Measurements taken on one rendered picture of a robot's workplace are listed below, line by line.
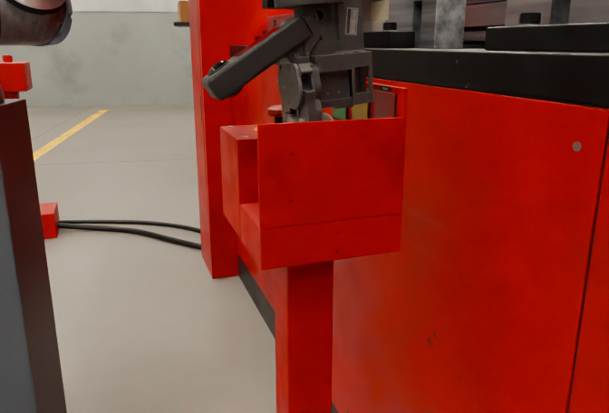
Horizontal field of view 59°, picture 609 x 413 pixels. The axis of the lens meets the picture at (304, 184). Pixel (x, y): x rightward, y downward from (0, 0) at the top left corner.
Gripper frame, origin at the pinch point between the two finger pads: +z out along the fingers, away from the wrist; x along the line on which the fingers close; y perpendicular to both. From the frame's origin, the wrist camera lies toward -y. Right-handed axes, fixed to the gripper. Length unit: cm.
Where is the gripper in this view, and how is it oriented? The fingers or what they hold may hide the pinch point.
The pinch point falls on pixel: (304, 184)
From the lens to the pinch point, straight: 59.5
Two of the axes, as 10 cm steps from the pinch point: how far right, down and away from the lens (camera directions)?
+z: 0.8, 9.6, 2.8
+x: -3.3, -2.4, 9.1
